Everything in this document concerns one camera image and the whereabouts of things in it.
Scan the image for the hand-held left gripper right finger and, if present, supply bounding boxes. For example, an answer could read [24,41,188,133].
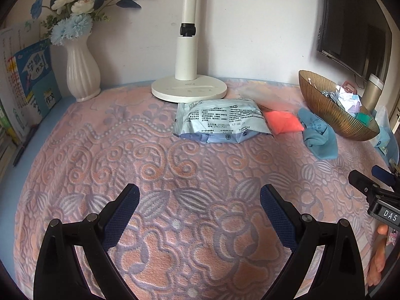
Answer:
[260,184,366,300]

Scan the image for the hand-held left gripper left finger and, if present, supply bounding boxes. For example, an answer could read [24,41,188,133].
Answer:
[33,184,141,300]

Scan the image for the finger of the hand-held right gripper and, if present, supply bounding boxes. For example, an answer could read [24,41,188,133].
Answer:
[348,169,381,201]
[372,166,399,184]

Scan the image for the teal drawstring pouch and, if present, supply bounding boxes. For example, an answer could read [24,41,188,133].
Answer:
[354,112,376,126]

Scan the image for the wrappers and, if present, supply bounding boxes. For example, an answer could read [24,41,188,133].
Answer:
[337,87,363,115]

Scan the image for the amber glass bowl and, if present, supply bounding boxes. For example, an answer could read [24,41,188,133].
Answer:
[298,69,381,142]

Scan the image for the person's right hand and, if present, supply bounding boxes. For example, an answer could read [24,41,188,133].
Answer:
[366,224,391,287]

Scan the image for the teal sock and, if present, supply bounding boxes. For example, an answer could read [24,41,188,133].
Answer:
[296,107,339,160]

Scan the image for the gold thermos bottle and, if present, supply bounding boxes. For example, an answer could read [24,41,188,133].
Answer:
[362,73,384,114]

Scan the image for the pink floral blanket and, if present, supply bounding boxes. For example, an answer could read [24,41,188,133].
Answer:
[14,78,386,300]

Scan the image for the coral pink pad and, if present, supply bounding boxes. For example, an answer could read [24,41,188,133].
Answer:
[263,110,305,137]

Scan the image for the light blue mask package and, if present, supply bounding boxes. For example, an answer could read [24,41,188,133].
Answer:
[173,97,275,145]

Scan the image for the row of upright books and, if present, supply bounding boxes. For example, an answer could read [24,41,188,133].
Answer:
[0,100,19,171]

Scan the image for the white ribbed vase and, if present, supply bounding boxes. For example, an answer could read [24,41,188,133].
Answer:
[66,33,101,103]

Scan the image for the blue illustrated book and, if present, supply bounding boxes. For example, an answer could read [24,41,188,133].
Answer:
[14,38,62,128]

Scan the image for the white desk lamp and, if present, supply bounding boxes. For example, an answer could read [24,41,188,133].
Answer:
[151,0,228,103]

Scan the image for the white printed booklet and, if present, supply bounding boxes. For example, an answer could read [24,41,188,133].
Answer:
[0,22,43,141]

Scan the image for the blue and white artificial flowers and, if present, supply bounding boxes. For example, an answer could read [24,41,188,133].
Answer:
[30,0,148,47]

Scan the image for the black wall television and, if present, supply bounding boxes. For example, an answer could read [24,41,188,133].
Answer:
[315,0,393,83]

